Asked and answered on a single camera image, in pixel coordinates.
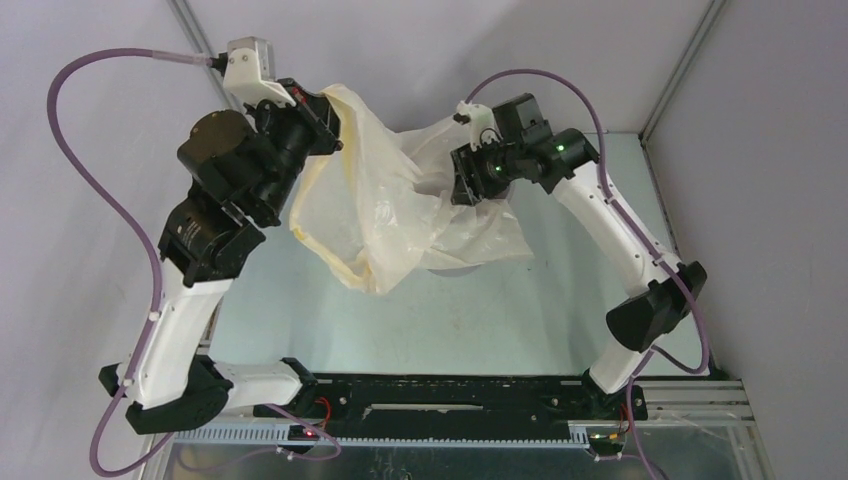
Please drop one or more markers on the right aluminium frame post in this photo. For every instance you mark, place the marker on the right aluminium frame post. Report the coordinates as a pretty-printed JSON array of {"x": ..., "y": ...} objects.
[{"x": 686, "y": 61}]

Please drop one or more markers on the grey plastic trash bin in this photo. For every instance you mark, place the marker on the grey plastic trash bin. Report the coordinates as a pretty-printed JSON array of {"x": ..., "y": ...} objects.
[{"x": 460, "y": 272}]

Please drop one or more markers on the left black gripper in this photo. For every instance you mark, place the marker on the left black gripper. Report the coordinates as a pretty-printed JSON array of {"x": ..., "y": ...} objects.
[{"x": 312, "y": 111}]

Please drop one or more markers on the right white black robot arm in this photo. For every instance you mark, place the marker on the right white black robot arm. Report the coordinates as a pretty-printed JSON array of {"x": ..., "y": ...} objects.
[{"x": 513, "y": 141}]

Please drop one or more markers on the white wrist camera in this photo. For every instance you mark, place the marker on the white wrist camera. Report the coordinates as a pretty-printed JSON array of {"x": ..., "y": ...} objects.
[
  {"x": 249, "y": 73},
  {"x": 480, "y": 123}
]

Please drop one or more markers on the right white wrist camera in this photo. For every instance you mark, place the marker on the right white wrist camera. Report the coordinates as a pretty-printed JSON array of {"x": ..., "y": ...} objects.
[{"x": 480, "y": 123}]

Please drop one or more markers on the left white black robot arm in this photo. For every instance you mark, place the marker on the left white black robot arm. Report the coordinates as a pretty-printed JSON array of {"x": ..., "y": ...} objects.
[{"x": 243, "y": 167}]

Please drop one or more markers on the grey slotted cable duct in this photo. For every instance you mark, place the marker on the grey slotted cable duct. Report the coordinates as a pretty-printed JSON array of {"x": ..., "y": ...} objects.
[{"x": 269, "y": 434}]

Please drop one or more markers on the translucent cream trash bag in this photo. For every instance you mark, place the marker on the translucent cream trash bag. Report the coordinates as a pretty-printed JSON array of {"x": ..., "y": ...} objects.
[{"x": 381, "y": 207}]

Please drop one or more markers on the aluminium frame post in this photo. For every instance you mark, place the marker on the aluminium frame post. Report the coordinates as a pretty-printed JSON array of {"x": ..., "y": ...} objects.
[
  {"x": 200, "y": 44},
  {"x": 686, "y": 61}
]

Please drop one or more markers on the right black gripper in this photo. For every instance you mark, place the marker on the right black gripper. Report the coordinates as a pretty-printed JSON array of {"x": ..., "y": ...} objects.
[{"x": 465, "y": 175}]

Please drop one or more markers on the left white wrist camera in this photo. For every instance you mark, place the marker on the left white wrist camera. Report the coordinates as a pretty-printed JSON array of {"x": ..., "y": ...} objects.
[{"x": 249, "y": 73}]

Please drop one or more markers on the left aluminium frame post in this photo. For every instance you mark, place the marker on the left aluminium frame post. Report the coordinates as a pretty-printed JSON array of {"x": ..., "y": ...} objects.
[{"x": 200, "y": 44}]

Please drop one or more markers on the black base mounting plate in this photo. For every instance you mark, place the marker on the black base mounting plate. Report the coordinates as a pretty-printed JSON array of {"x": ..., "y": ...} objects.
[{"x": 468, "y": 406}]

